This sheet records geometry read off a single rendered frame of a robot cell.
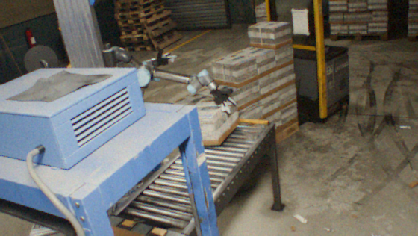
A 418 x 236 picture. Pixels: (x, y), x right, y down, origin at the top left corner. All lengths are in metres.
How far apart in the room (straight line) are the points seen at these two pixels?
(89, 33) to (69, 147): 1.84
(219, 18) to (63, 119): 10.01
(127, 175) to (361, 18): 7.48
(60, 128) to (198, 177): 0.67
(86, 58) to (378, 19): 6.37
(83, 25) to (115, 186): 1.99
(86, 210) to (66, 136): 0.27
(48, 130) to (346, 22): 7.59
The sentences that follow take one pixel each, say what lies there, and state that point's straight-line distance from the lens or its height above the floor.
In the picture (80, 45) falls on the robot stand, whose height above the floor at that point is 1.62.
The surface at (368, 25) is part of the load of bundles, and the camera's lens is 8.45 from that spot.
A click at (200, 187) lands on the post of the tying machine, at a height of 1.19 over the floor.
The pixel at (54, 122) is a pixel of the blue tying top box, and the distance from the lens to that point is 1.29.
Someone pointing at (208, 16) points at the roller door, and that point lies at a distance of 11.33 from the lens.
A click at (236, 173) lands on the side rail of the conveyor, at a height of 0.80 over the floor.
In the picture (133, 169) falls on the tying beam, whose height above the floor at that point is 1.51.
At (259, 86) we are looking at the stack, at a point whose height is 0.75.
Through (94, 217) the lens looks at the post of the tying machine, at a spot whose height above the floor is 1.47.
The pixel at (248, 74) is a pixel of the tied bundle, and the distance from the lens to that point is 3.91.
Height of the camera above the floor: 2.13
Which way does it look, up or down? 23 degrees down
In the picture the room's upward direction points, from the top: 9 degrees counter-clockwise
